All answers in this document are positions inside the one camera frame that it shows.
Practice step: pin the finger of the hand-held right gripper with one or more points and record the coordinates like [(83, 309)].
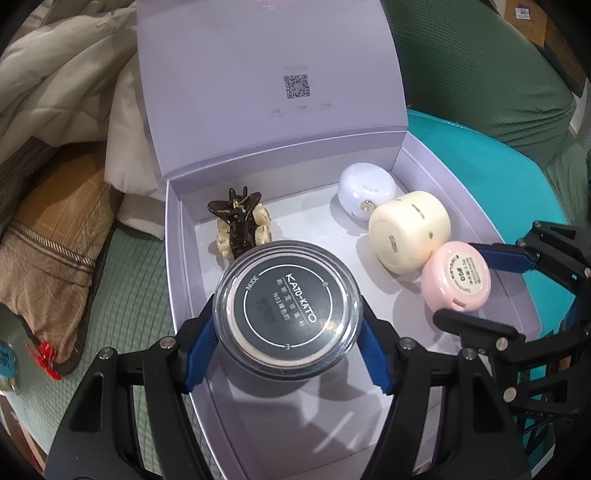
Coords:
[(480, 330), (501, 257)]

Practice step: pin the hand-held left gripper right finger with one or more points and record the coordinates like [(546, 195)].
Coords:
[(373, 357)]

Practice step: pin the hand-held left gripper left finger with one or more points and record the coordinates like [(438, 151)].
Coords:
[(201, 350)]

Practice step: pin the pink round compact case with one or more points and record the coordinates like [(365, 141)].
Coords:
[(457, 279)]

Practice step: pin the black lid clear jar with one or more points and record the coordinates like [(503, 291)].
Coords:
[(286, 304)]

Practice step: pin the brown and beige hair claw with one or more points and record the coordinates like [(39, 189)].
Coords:
[(238, 226)]

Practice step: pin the white round compact case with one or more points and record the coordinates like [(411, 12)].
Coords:
[(364, 189)]

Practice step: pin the lilac gift box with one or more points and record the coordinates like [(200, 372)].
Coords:
[(277, 69)]

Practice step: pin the pale green quilted mat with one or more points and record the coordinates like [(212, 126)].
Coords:
[(138, 286)]

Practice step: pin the cream round jar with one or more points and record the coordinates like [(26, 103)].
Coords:
[(406, 230)]

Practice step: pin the red tassel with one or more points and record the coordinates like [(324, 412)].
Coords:
[(44, 360)]

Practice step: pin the brown striped cushion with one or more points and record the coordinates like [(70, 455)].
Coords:
[(51, 267)]

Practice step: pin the dark green sofa cover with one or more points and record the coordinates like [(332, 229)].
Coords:
[(485, 69)]

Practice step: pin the cardboard box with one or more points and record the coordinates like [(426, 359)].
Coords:
[(531, 21)]

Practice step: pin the grey brown fuzzy cloth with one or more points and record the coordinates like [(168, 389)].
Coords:
[(27, 166)]

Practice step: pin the beige down jacket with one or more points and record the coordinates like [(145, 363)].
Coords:
[(60, 83)]

